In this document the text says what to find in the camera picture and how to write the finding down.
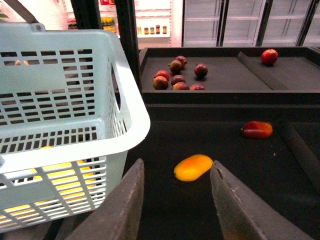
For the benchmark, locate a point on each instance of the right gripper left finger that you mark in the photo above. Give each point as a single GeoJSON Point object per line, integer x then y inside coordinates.
{"type": "Point", "coordinates": [118, 217]}

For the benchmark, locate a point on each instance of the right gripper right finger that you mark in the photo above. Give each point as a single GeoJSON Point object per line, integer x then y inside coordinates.
{"type": "Point", "coordinates": [243, 215]}

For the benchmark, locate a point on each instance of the yellow orange mango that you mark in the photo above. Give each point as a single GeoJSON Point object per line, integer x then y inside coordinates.
{"type": "Point", "coordinates": [193, 167]}

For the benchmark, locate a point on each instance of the light blue plastic basket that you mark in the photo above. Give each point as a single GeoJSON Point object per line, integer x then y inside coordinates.
{"type": "Point", "coordinates": [70, 110]}

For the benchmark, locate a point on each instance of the brown basket handle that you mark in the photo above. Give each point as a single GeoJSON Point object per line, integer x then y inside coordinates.
{"type": "Point", "coordinates": [22, 11]}

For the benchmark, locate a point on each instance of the red mango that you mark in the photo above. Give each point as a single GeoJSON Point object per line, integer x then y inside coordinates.
{"type": "Point", "coordinates": [256, 130]}

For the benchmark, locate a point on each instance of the red apple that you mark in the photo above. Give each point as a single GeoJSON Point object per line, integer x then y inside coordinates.
{"type": "Point", "coordinates": [269, 56]}

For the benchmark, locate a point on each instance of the glass door display fridge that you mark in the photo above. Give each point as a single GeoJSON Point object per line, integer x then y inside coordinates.
{"type": "Point", "coordinates": [251, 23]}

